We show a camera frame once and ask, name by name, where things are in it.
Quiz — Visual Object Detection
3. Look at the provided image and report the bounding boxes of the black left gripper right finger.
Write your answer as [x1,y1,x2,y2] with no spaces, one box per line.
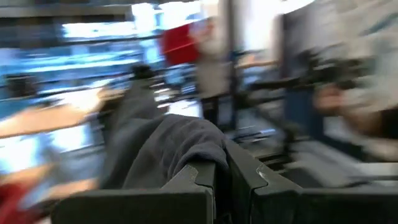
[224,139,398,224]

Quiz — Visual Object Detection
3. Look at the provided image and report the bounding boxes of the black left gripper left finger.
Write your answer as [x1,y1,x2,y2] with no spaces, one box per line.
[51,161,217,224]

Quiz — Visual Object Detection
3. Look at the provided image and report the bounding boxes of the dark grey drawstring shorts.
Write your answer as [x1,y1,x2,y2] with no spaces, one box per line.
[99,77,231,191]

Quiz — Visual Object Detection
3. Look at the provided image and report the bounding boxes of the red plastic bin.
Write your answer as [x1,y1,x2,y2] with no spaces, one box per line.
[160,22,200,67]

